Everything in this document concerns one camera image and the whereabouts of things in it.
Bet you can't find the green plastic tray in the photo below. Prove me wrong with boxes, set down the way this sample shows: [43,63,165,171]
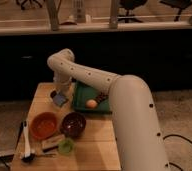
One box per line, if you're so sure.
[72,82,111,114]

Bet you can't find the black office chair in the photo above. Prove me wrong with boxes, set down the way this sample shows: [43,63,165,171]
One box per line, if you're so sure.
[118,0,147,23]

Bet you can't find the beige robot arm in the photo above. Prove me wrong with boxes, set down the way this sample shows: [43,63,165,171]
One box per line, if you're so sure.
[47,49,171,171]

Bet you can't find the black handled utensil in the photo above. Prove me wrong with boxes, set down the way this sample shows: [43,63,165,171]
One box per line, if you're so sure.
[21,153,56,163]

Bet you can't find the orange plastic bowl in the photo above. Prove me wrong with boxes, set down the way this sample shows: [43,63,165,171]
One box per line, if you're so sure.
[30,112,58,140]

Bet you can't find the green plastic cup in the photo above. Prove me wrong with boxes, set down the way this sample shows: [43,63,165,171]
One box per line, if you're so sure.
[58,138,74,155]

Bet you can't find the black cable right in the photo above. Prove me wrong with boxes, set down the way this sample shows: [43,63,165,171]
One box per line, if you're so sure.
[163,133,192,171]

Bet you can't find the dark maroon bowl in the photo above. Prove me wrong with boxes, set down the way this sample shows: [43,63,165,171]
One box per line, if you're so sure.
[60,112,86,138]

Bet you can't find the wooden brush block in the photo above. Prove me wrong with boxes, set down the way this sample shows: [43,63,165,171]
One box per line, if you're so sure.
[42,134,65,152]

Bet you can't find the dark brown object in tray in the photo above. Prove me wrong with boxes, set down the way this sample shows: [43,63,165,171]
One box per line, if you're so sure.
[95,93,108,103]

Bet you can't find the orange egg shaped object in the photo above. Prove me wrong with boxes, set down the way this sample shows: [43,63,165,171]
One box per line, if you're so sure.
[86,99,98,109]

